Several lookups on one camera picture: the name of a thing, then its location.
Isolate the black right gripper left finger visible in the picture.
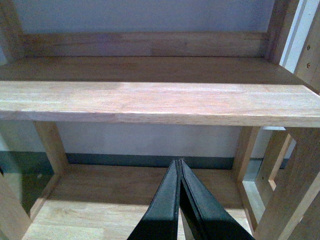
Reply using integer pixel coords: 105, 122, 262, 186
128, 160, 181, 240

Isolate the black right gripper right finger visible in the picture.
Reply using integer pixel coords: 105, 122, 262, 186
178, 160, 253, 240

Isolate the wooden shelf unit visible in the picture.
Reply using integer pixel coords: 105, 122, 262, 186
0, 0, 320, 240

